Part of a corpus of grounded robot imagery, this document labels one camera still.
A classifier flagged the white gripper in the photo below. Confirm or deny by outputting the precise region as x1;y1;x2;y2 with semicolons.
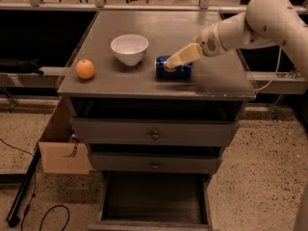
164;23;226;67

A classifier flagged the blue pepsi can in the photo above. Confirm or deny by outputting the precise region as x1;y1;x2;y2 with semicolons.
155;55;193;79

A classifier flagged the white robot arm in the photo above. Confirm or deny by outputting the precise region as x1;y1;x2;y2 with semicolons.
202;0;308;231

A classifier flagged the grey wooden drawer cabinet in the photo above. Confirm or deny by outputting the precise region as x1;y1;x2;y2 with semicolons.
57;10;257;231

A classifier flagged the brass top drawer knob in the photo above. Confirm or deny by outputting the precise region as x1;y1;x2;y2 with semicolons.
151;131;160;140

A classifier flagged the grey top drawer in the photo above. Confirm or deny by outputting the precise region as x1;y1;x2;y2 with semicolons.
71;117;239;147

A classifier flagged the grey middle drawer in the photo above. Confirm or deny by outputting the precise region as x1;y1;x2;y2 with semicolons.
90;152;222;174

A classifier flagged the grey open bottom drawer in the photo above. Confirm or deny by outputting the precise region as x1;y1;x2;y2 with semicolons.
89;171;213;231

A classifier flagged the white ceramic bowl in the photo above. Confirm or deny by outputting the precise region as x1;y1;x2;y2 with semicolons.
111;35;149;66

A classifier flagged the orange fruit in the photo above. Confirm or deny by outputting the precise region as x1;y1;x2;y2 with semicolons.
75;60;94;80

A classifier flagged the cardboard box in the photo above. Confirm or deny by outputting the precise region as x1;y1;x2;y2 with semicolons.
38;99;92;175

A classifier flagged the black cloth on shelf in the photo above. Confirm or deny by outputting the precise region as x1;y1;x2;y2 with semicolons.
0;58;44;75

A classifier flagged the black bar on floor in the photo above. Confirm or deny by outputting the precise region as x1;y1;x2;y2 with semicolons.
6;146;40;227

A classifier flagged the white cable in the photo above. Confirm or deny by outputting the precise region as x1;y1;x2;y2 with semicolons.
255;47;283;92

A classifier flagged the black floor cable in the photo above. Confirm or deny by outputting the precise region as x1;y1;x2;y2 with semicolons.
0;138;71;231

